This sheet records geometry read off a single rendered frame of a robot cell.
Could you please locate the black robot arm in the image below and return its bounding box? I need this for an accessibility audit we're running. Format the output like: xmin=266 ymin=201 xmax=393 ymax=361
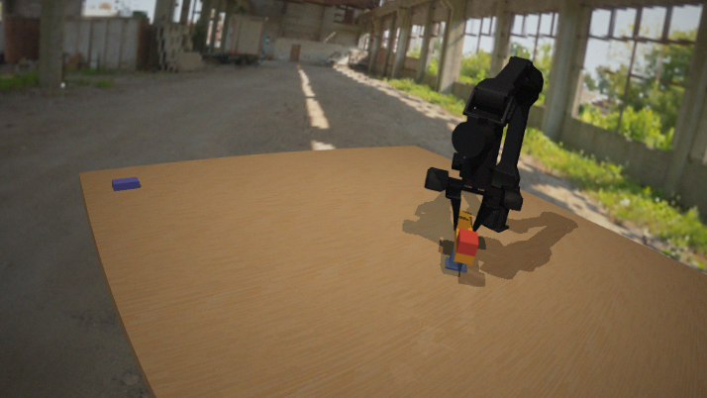
xmin=452 ymin=56 xmax=544 ymax=233

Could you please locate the blue rectangular block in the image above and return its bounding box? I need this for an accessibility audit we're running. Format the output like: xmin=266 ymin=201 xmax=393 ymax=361
xmin=112 ymin=177 xmax=140 ymax=191

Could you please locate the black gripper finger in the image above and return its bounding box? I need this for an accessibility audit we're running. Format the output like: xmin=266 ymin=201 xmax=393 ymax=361
xmin=472 ymin=196 xmax=500 ymax=232
xmin=446 ymin=189 xmax=461 ymax=230

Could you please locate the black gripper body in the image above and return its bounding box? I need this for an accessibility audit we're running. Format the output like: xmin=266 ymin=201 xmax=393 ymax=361
xmin=425 ymin=154 xmax=523 ymax=211

